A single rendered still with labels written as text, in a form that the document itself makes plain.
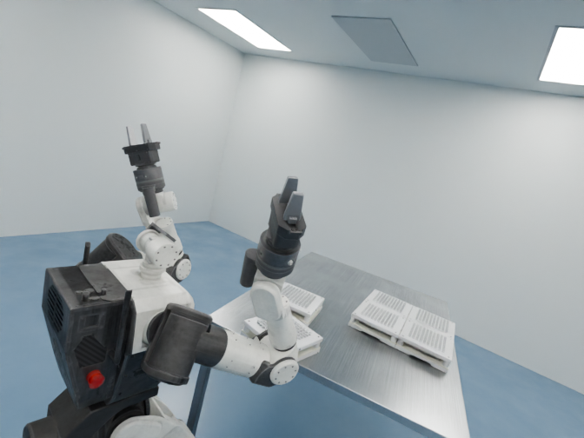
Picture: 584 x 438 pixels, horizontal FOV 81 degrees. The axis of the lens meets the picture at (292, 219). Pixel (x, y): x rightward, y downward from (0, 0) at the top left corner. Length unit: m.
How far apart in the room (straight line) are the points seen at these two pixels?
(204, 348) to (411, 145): 4.16
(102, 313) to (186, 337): 0.19
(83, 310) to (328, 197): 4.39
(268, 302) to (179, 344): 0.20
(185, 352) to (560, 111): 4.38
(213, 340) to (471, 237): 4.01
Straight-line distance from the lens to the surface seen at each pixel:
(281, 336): 0.89
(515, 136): 4.60
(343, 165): 4.92
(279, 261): 0.70
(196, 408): 1.87
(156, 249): 0.89
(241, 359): 0.88
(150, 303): 0.87
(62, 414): 1.13
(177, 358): 0.79
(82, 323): 0.86
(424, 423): 1.48
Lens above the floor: 1.70
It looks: 12 degrees down
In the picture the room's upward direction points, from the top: 15 degrees clockwise
